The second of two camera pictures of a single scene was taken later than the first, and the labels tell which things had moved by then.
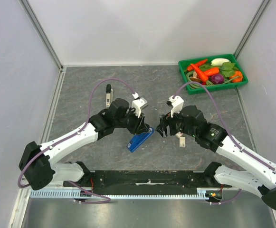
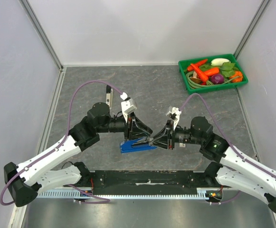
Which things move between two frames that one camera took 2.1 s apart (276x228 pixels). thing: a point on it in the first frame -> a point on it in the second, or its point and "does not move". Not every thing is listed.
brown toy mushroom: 195,78 does not move
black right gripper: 166,120 -> 166,138
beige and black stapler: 109,96 does not move
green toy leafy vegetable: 228,69 does not move
